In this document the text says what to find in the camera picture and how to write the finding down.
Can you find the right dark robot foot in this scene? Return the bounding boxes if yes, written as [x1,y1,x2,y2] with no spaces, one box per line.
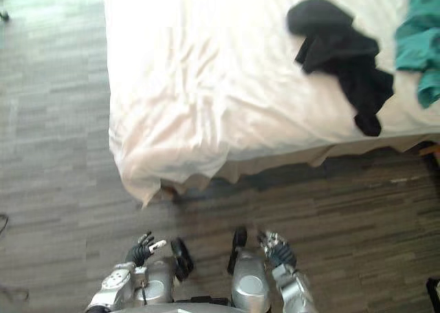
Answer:
[226,226,248,274]

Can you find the dark robot foot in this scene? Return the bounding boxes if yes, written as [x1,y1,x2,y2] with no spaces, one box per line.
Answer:
[226,226,248,274]
[170,237,194,282]

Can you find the black object at floor edge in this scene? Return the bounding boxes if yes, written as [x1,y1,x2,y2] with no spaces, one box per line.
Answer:
[426,277,440,313]

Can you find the teal green cloth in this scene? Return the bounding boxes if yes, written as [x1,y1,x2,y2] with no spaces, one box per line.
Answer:
[393,0,440,109]

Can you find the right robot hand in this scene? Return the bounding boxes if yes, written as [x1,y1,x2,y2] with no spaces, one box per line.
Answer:
[256,230,298,270]

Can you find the left dark robot foot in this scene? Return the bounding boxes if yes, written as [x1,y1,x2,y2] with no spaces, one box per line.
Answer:
[170,237,194,282]

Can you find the black cloth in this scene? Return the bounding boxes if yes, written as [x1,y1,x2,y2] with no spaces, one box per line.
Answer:
[285,0,395,138]

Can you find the white bed sheet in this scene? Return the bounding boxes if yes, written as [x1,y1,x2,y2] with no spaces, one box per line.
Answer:
[102,0,440,209]

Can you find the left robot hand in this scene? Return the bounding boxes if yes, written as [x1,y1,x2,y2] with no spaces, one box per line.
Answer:
[124,230,168,268]

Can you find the left silver robot leg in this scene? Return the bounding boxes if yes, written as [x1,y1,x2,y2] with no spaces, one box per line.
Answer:
[132,256,179,309]

